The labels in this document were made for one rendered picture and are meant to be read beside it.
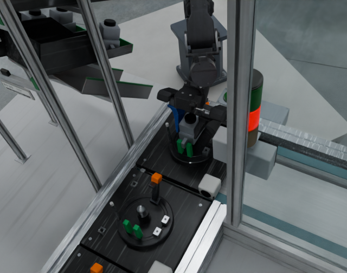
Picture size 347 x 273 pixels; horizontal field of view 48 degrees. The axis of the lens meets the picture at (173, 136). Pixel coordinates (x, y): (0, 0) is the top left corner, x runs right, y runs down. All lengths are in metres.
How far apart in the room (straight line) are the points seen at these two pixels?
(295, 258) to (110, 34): 0.70
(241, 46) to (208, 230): 0.56
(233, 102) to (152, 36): 1.06
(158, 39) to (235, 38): 1.10
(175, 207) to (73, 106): 0.61
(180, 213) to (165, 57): 0.72
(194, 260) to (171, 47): 0.89
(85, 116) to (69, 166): 0.20
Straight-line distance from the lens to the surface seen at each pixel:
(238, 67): 0.57
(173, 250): 0.95
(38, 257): 1.16
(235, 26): 0.51
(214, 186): 0.99
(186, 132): 1.00
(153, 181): 0.93
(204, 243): 0.96
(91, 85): 1.00
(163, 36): 1.62
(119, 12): 3.35
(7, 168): 1.36
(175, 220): 0.98
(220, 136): 0.77
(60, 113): 0.87
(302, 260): 0.98
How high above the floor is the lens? 1.85
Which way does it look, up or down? 52 degrees down
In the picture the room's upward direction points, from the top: 10 degrees counter-clockwise
